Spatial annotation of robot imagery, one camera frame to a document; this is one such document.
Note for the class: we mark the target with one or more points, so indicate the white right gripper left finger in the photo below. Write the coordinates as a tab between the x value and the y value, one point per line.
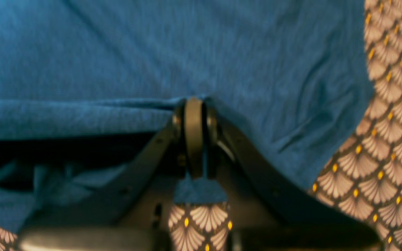
131	212

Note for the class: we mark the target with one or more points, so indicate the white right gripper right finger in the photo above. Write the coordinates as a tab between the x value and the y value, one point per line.
268	212

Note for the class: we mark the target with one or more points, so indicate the blue long-sleeve T-shirt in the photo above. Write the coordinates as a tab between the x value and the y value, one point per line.
79	77

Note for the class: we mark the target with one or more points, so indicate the fan-patterned table cloth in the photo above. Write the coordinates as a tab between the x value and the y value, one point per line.
362	179

